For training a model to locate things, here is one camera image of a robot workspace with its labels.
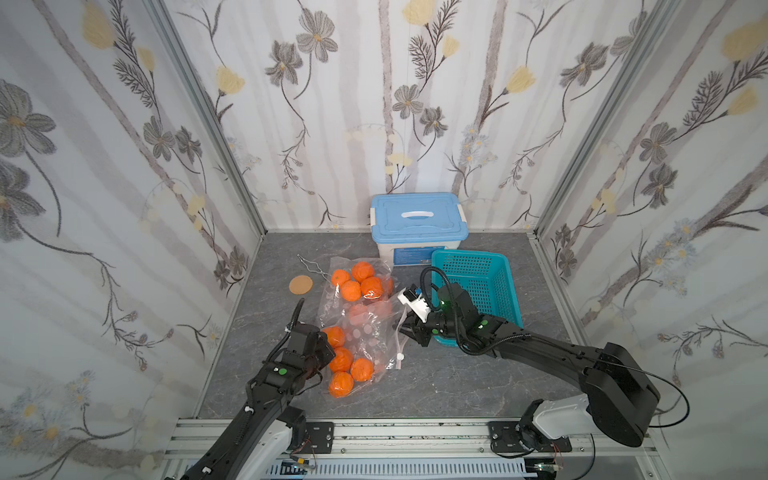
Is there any clear zip-top bag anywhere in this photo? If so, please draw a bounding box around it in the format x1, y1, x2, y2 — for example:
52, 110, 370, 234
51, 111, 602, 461
322, 298, 407, 397
319, 256, 396, 316

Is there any round cork coaster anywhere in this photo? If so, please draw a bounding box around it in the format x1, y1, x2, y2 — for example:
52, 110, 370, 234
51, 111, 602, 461
289, 275, 314, 296

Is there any orange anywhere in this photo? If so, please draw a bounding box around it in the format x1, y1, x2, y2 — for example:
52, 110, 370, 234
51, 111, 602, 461
323, 326, 346, 349
328, 371, 355, 398
328, 347, 354, 373
349, 358, 374, 383
339, 280, 362, 302
330, 269, 351, 287
351, 261, 375, 283
360, 276, 385, 300

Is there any white slotted cable duct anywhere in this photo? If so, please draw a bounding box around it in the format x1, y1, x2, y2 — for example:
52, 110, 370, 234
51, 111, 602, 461
261, 458, 538, 479

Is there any blue lidded storage box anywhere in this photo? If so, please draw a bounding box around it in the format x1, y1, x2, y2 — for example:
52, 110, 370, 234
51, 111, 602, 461
370, 192, 469, 267

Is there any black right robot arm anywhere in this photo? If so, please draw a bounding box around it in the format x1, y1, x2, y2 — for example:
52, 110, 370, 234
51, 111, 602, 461
395, 267, 661, 453

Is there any teal plastic basket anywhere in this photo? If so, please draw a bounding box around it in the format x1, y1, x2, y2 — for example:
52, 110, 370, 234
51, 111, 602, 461
419, 250, 528, 359

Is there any aluminium mounting rail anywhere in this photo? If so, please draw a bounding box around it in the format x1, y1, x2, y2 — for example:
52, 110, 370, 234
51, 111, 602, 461
164, 417, 667, 480

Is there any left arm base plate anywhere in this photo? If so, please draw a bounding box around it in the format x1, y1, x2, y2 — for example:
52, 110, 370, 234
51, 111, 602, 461
288, 422, 335, 455

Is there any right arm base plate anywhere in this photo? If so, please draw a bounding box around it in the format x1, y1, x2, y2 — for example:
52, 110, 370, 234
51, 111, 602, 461
487, 420, 572, 455

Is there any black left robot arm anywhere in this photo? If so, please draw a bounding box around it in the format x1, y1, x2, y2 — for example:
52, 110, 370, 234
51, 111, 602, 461
181, 300, 335, 479

